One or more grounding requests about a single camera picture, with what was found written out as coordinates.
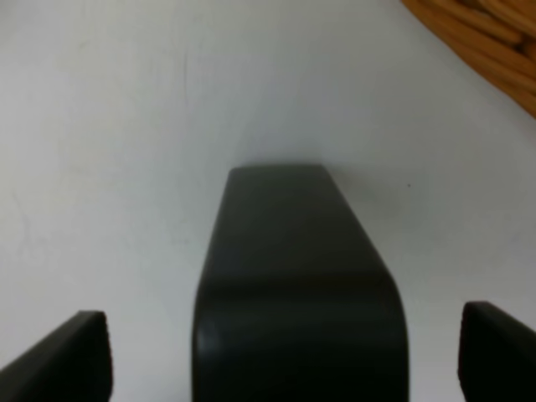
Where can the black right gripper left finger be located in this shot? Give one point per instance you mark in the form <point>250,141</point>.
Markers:
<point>72,363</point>

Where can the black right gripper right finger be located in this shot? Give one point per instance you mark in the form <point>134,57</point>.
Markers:
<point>496,359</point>

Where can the black rectangular box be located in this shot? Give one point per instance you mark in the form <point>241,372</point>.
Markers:
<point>294,302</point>

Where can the light orange wicker basket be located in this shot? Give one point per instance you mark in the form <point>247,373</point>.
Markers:
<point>495,38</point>

